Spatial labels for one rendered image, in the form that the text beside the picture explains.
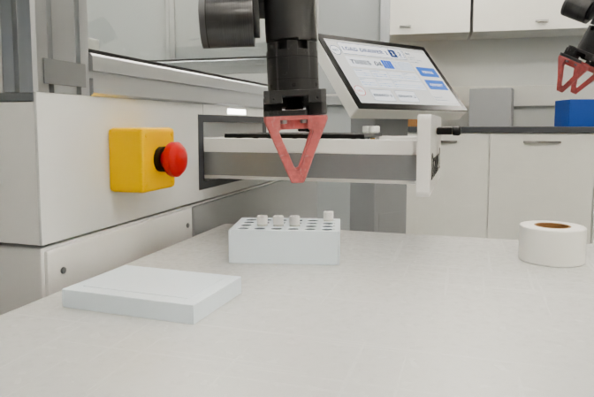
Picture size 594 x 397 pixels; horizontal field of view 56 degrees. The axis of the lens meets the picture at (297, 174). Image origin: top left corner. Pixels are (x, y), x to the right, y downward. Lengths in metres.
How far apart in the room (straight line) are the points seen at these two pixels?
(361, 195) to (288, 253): 1.27
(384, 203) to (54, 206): 1.41
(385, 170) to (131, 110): 0.34
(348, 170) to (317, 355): 0.43
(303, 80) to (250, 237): 0.18
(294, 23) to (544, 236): 0.36
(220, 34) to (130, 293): 0.29
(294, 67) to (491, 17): 3.62
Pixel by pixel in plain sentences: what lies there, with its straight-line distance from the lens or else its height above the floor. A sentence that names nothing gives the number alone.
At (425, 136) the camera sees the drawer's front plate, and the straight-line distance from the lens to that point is 0.75.
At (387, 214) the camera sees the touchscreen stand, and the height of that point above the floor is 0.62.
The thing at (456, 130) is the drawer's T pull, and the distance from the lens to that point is 0.86.
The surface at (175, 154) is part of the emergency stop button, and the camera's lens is 0.64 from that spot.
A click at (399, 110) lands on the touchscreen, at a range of 1.75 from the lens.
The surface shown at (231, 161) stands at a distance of 0.84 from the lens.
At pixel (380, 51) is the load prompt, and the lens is 1.93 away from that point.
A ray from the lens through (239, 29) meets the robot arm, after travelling 0.61.
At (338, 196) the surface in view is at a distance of 2.53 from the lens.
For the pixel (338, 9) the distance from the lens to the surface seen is 2.56.
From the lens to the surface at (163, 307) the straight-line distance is 0.46.
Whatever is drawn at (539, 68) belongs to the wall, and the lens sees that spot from 4.54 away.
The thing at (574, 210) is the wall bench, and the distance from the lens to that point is 3.89.
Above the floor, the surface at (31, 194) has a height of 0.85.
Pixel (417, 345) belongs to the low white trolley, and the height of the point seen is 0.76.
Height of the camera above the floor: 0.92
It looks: 5 degrees down
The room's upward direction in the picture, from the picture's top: straight up
